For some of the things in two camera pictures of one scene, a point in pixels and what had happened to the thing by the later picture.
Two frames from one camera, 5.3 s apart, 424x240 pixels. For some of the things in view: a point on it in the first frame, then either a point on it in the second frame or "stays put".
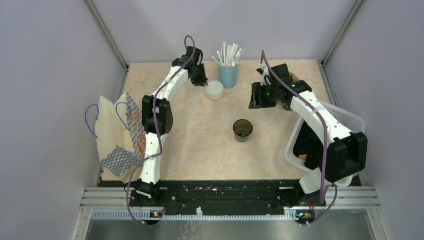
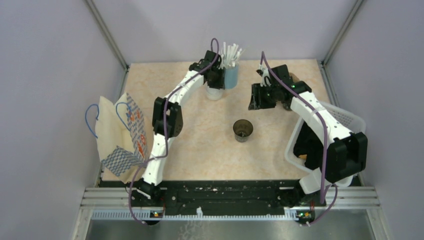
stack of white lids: [215, 90] stays put
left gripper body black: [197, 65] → [217, 79]
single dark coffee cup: [242, 129] stays put
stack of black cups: [287, 104] stays put
